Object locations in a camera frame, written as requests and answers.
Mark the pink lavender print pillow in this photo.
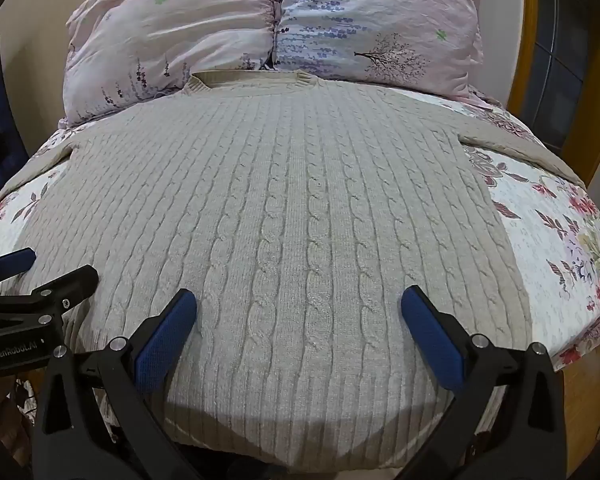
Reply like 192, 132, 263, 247
58, 0, 486, 128

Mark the wooden bed frame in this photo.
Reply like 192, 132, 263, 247
560, 332, 600, 466

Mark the yellow wooden frame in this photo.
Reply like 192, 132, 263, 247
507, 0, 600, 186

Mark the floral bed sheet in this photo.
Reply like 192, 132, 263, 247
0, 87, 600, 441

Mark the cream knitted cushion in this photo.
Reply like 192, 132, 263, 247
0, 71, 588, 473

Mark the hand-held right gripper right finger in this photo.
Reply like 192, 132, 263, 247
400, 285, 569, 480

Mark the dark glass pane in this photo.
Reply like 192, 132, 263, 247
520, 0, 600, 153

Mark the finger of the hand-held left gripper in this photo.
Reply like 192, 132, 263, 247
0, 248, 37, 282
0, 265, 100, 332

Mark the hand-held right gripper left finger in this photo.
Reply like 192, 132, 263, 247
32, 288, 207, 480

